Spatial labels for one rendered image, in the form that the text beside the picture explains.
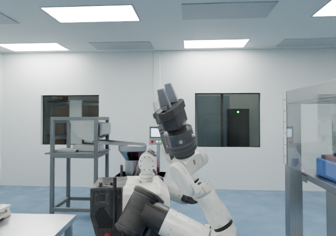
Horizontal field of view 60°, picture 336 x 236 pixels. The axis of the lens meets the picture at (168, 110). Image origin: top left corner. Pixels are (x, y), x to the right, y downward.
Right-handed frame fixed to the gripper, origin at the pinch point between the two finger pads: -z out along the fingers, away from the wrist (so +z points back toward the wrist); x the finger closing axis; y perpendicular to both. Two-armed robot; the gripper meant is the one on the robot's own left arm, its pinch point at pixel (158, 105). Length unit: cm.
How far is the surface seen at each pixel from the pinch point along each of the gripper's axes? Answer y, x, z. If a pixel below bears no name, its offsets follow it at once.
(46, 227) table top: 53, -75, 40
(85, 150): -58, -303, -56
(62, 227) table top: 45, -70, 43
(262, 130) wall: -410, -262, -14
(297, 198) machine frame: -34, 32, 65
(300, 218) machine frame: -34, 29, 74
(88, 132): -61, -279, -76
